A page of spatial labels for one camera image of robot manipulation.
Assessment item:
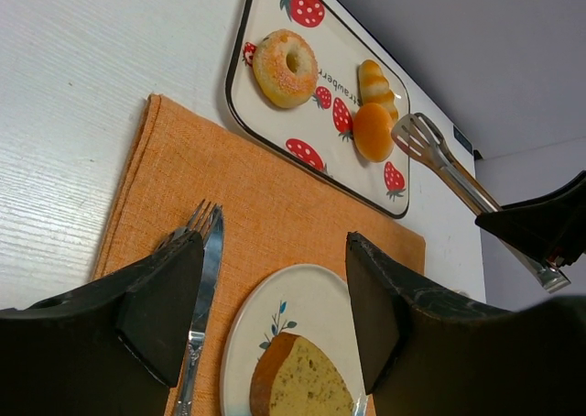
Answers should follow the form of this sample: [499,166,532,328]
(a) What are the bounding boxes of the silver fork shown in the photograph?
[154,200,222,252]

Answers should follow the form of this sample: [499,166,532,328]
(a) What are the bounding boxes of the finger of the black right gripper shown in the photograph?
[475,171,585,266]

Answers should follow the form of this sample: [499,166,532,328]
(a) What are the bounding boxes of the striped long bread roll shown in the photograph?
[358,60,398,122]

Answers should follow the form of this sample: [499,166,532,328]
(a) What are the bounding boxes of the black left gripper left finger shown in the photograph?
[1,232,204,415]

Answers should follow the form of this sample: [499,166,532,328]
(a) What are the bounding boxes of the strawberry print white tray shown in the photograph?
[225,0,410,218]

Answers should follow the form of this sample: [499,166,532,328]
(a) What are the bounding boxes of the round golden bun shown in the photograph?
[353,103,395,163]

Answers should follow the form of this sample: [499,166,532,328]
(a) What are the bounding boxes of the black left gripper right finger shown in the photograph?
[346,233,585,415]

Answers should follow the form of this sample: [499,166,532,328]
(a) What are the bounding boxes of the sugared bagel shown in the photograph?
[253,28,318,109]

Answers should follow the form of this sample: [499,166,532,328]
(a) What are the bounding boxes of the brown bread slice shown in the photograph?
[249,332,354,415]

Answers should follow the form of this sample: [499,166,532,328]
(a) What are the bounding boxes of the orange cloth placemat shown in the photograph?
[94,94,426,415]

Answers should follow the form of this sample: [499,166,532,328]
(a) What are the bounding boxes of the blue label right corner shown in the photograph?
[452,126,473,155]

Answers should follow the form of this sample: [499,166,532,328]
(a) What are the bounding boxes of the silver table knife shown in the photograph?
[173,209,224,416]

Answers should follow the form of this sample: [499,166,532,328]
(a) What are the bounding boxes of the metal serving tongs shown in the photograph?
[392,113,570,293]

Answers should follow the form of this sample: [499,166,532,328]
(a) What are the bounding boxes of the white blue ceramic plate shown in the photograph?
[220,264,368,415]

